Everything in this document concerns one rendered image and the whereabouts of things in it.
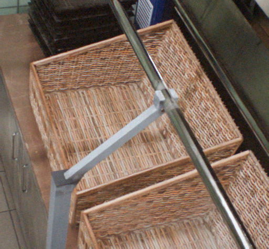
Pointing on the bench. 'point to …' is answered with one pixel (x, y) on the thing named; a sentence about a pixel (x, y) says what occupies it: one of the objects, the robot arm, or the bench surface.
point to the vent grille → (144, 10)
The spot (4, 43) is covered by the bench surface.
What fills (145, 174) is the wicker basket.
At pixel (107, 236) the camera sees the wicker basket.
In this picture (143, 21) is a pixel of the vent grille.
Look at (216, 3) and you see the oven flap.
